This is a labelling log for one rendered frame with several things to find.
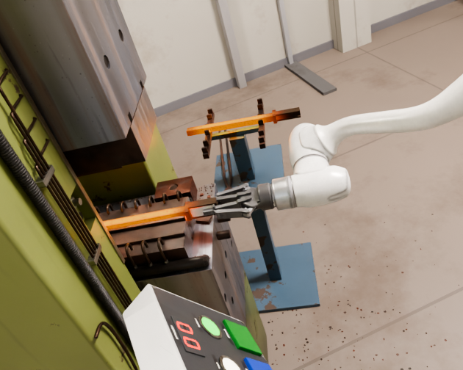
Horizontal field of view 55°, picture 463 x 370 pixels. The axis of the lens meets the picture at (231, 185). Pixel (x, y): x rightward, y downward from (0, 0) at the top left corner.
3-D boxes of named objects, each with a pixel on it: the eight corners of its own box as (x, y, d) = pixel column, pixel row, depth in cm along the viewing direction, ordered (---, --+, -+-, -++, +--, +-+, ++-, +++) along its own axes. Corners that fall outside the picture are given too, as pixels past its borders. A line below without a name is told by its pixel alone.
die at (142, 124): (157, 117, 117) (144, 85, 112) (145, 161, 102) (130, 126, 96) (14, 149, 124) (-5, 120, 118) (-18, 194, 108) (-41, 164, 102)
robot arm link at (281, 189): (293, 193, 130) (273, 197, 131) (289, 169, 124) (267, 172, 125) (298, 214, 123) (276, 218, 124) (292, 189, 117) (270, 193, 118)
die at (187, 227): (195, 214, 139) (187, 194, 134) (191, 263, 123) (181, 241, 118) (71, 237, 145) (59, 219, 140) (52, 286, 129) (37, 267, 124)
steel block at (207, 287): (244, 268, 176) (214, 182, 149) (247, 357, 146) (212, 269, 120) (112, 290, 184) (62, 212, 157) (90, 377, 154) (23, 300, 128)
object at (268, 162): (281, 147, 202) (281, 143, 200) (287, 205, 171) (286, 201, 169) (217, 158, 207) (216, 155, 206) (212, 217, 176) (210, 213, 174)
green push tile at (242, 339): (247, 326, 96) (224, 318, 91) (263, 353, 90) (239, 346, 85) (241, 332, 96) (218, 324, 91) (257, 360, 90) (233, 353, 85)
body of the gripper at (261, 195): (276, 215, 123) (244, 221, 125) (274, 195, 130) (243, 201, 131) (272, 194, 119) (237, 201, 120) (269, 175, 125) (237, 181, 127)
